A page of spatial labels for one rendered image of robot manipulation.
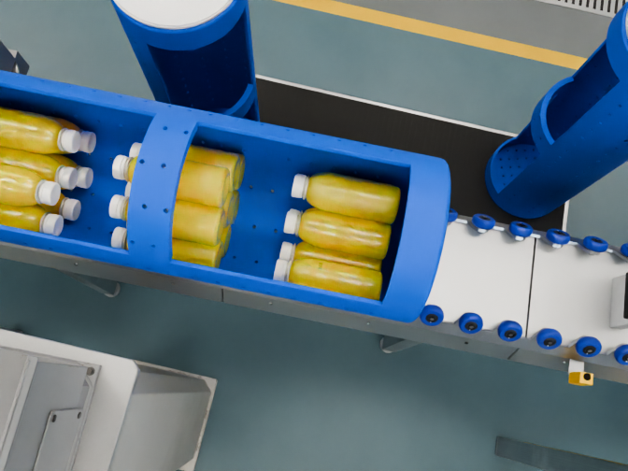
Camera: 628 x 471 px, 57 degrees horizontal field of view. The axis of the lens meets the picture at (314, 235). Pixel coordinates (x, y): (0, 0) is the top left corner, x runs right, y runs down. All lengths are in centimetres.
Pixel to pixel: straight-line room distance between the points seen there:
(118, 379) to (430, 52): 191
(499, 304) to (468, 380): 96
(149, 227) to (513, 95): 185
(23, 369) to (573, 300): 98
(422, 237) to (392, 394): 126
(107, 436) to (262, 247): 43
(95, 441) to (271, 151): 56
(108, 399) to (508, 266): 78
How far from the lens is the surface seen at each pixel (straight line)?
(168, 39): 128
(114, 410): 94
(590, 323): 128
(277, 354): 205
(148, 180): 90
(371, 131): 212
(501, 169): 216
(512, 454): 204
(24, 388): 73
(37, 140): 111
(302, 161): 110
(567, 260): 128
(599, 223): 243
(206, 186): 94
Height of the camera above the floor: 205
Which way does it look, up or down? 75 degrees down
